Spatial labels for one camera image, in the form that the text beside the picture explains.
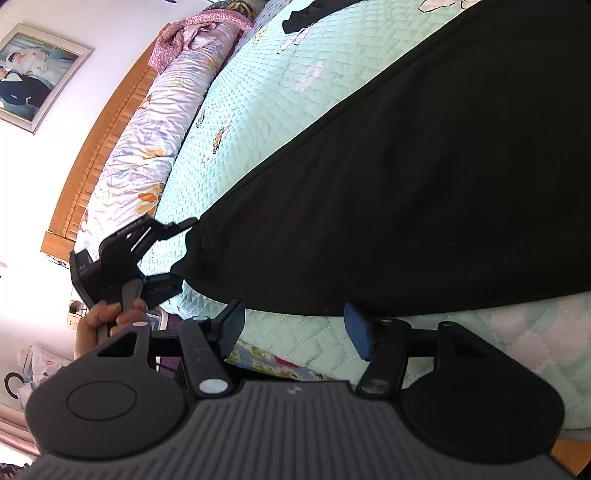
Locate wooden headboard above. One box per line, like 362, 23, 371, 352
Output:
41, 34, 171, 257

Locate rolled floral quilt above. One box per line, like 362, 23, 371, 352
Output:
76, 21, 252, 250

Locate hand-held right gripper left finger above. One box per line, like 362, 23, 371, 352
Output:
97, 299, 247, 400

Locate mint quilted bedspread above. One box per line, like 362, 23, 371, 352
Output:
139, 0, 591, 430

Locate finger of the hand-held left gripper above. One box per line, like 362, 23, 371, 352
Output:
158, 217, 200, 241
144, 271, 185, 308

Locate beige curtain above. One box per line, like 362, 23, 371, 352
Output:
0, 406, 42, 457

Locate pink floral cloth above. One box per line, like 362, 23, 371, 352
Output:
148, 9, 252, 75

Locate colourful pillow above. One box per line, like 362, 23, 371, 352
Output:
203, 0, 259, 21

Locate black pants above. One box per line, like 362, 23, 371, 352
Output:
171, 0, 591, 319

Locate white plastic bag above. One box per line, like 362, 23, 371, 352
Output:
0, 346, 70, 411

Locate blue floral bed sheet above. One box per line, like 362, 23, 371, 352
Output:
226, 344, 333, 381

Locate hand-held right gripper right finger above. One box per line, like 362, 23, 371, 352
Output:
344, 302, 482, 398

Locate wall outlet panel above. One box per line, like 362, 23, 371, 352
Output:
67, 300, 88, 330

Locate framed wedding photo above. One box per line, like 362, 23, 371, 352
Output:
0, 23, 95, 134

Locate person's left hand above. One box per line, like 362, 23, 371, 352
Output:
73, 298, 148, 361

